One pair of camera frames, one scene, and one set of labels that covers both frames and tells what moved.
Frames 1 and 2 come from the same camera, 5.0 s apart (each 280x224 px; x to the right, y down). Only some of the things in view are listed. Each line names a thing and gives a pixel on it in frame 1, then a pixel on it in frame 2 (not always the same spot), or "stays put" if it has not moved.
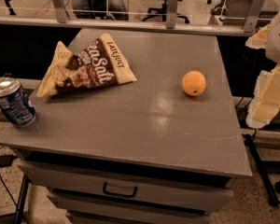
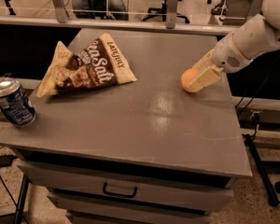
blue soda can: [13, 102] stays put
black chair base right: [222, 7] stays put
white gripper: [279, 36] -> [228, 54]
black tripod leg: [267, 183] stays put
